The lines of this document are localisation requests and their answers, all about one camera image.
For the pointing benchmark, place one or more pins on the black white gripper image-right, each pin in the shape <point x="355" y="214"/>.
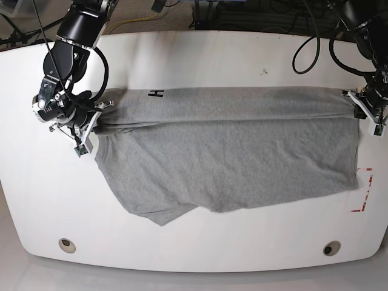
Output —
<point x="371" y="100"/>

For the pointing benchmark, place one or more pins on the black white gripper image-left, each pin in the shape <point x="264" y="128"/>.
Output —
<point x="80" y="113"/>

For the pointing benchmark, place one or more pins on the grey T-shirt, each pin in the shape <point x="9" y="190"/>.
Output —
<point x="164" y="153"/>

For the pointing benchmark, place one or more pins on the red tape marking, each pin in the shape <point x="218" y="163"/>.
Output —
<point x="359" y="198"/>

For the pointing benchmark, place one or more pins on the left table grommet hole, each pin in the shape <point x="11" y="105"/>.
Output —
<point x="67" y="246"/>

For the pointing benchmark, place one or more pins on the table grommet hole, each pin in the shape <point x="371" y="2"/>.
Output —
<point x="331" y="248"/>
<point x="67" y="246"/>

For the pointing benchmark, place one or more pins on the right table grommet hole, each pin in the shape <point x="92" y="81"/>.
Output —
<point x="331" y="248"/>

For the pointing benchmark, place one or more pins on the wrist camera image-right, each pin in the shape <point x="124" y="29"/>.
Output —
<point x="376" y="129"/>

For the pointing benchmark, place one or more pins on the black arm cable image-left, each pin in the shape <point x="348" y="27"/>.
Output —
<point x="92" y="86"/>

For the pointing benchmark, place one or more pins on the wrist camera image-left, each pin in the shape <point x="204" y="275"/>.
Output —
<point x="83" y="149"/>

